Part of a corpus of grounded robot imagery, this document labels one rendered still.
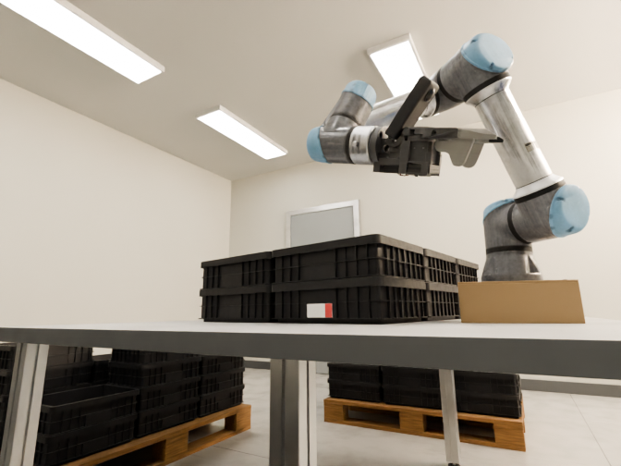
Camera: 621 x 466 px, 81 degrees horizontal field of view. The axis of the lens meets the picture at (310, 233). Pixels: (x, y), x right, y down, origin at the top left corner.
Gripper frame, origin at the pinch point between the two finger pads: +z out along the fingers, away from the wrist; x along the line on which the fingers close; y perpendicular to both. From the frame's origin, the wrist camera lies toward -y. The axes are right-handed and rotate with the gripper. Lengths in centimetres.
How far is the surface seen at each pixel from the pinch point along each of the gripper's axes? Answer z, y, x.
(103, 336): -67, 46, 31
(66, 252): -377, 102, -72
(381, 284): -24.2, 34.9, -17.1
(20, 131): -403, -9, -50
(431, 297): -21, 46, -49
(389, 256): -26.5, 29.5, -26.0
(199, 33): -235, -87, -117
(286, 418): -20, 48, 23
